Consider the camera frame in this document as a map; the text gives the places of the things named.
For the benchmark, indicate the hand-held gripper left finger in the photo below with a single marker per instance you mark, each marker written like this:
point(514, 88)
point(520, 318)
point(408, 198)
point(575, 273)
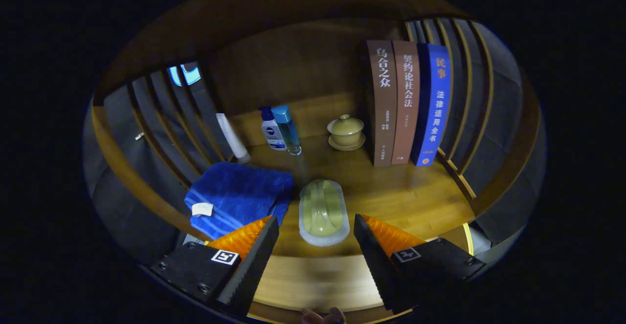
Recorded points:
point(254, 265)

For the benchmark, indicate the blue book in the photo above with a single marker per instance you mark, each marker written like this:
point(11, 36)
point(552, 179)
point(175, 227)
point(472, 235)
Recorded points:
point(435, 104)

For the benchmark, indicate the white lotion bottle blue cap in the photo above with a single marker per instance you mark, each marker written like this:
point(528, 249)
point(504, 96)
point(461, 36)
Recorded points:
point(272, 133)

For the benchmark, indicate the dark brown book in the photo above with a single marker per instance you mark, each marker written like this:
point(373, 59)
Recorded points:
point(382, 104)

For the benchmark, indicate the white tube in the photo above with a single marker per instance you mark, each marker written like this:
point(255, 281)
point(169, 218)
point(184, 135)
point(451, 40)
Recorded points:
point(232, 138)

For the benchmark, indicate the folded blue towel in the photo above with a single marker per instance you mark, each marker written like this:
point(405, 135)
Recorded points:
point(239, 192)

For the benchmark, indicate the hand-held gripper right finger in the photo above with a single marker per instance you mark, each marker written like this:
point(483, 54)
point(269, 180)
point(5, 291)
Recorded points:
point(379, 260)

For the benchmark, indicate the wooden countertop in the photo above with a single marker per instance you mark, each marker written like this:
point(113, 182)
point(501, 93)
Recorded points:
point(406, 197)

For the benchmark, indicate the beige lidded tea cup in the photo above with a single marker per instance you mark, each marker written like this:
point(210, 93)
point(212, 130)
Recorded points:
point(346, 131)

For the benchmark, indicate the reddish brown book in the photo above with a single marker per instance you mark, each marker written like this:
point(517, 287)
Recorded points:
point(407, 104)

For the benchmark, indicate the teal clear bottle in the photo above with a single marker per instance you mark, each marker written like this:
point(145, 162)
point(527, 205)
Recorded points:
point(286, 123)

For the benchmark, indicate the brown wooden cabinet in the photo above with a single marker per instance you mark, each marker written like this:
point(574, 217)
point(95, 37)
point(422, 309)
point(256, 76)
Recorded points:
point(303, 65)

